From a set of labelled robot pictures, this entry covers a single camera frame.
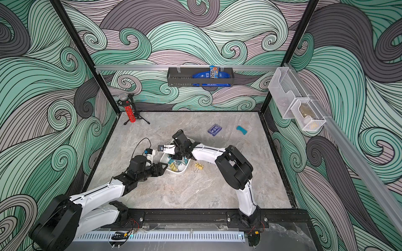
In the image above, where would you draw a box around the black vertical frame post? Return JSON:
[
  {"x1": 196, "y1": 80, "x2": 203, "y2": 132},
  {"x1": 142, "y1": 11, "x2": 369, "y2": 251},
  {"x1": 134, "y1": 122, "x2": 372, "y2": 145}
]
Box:
[
  {"x1": 50, "y1": 0, "x2": 121, "y2": 115},
  {"x1": 260, "y1": 0, "x2": 319, "y2": 112}
]

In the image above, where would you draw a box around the yellow binder clip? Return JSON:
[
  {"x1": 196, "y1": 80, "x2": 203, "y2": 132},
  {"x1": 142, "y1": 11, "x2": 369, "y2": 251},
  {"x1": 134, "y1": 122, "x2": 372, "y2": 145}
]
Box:
[{"x1": 194, "y1": 163, "x2": 204, "y2": 173}]

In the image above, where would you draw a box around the white slotted cable duct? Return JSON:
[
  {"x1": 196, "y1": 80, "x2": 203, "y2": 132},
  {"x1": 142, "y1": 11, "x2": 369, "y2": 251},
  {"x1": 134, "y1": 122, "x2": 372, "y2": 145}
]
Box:
[{"x1": 75, "y1": 231, "x2": 246, "y2": 243}]

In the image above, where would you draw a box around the black wall basket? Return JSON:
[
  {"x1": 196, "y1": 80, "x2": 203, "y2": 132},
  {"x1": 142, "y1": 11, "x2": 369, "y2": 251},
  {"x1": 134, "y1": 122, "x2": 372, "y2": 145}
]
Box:
[{"x1": 166, "y1": 68, "x2": 235, "y2": 87}]

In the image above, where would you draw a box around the teal tape dispenser piece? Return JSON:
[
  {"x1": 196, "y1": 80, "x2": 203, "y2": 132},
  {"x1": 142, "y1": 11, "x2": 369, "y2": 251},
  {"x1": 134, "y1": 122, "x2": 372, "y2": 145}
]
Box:
[{"x1": 236, "y1": 126, "x2": 248, "y2": 135}]

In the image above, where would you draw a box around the blue playing card box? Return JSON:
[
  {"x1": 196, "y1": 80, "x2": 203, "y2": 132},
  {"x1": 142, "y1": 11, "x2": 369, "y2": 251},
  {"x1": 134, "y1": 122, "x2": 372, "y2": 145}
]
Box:
[{"x1": 207, "y1": 124, "x2": 222, "y2": 137}]

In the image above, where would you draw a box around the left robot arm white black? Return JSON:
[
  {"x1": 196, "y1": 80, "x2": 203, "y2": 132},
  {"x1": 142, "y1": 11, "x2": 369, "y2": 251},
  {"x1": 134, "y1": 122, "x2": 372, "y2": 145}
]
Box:
[{"x1": 28, "y1": 155, "x2": 168, "y2": 251}]

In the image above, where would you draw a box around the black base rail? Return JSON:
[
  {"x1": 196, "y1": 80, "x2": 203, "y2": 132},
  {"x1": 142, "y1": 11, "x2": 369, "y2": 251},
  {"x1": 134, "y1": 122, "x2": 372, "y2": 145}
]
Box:
[{"x1": 106, "y1": 209, "x2": 311, "y2": 231}]

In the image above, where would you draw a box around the aluminium rail right wall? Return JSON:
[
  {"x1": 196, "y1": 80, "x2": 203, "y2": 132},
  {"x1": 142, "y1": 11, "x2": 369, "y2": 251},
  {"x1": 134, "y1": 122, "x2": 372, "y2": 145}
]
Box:
[{"x1": 284, "y1": 63, "x2": 402, "y2": 234}]

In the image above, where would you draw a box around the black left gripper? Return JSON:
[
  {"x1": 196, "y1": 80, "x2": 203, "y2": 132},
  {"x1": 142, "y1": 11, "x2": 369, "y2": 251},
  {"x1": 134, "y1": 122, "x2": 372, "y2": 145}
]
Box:
[{"x1": 136, "y1": 163, "x2": 168, "y2": 183}]

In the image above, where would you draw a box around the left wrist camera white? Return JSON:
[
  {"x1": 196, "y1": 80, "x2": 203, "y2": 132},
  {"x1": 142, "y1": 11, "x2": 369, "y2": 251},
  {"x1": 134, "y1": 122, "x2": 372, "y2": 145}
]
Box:
[{"x1": 144, "y1": 148, "x2": 156, "y2": 165}]

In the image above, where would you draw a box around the aluminium rail wall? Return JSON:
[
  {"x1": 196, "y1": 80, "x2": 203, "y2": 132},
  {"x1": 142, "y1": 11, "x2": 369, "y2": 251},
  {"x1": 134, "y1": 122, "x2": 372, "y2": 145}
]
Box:
[
  {"x1": 94, "y1": 64, "x2": 279, "y2": 72},
  {"x1": 284, "y1": 63, "x2": 402, "y2": 234}
]

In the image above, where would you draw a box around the black vertical frame post right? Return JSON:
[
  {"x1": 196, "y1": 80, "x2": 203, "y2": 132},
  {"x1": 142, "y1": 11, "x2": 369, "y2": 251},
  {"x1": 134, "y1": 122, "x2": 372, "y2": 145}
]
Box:
[{"x1": 260, "y1": 0, "x2": 319, "y2": 112}]

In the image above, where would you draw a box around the clear plastic wall bin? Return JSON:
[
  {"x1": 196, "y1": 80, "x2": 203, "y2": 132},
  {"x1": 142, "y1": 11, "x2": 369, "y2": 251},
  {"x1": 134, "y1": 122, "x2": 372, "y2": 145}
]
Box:
[{"x1": 269, "y1": 67, "x2": 326, "y2": 133}]

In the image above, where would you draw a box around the black vertical frame post left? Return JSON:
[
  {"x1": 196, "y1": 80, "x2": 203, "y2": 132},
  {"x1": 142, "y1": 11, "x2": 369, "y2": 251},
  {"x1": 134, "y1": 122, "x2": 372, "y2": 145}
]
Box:
[{"x1": 50, "y1": 0, "x2": 121, "y2": 115}]

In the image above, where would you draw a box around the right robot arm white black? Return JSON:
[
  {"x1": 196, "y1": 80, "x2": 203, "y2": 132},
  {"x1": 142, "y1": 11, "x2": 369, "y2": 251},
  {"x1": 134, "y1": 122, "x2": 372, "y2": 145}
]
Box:
[{"x1": 159, "y1": 130, "x2": 258, "y2": 223}]

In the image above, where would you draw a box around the white plastic storage box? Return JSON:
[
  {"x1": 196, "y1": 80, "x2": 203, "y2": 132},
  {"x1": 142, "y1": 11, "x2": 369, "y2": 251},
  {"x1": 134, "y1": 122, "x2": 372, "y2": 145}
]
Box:
[{"x1": 160, "y1": 143, "x2": 191, "y2": 175}]

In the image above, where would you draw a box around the aluminium rail back wall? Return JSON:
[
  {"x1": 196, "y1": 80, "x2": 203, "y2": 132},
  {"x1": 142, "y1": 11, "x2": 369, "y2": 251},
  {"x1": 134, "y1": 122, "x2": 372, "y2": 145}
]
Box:
[{"x1": 94, "y1": 64, "x2": 279, "y2": 72}]

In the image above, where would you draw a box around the black microphone tripod stand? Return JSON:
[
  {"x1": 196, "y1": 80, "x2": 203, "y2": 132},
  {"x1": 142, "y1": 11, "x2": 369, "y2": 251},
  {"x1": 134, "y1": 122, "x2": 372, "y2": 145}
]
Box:
[{"x1": 116, "y1": 93, "x2": 150, "y2": 125}]

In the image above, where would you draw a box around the blue package in basket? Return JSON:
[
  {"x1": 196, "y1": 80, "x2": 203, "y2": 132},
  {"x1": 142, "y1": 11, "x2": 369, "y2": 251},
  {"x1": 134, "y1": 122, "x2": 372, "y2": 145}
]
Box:
[{"x1": 192, "y1": 66, "x2": 230, "y2": 87}]

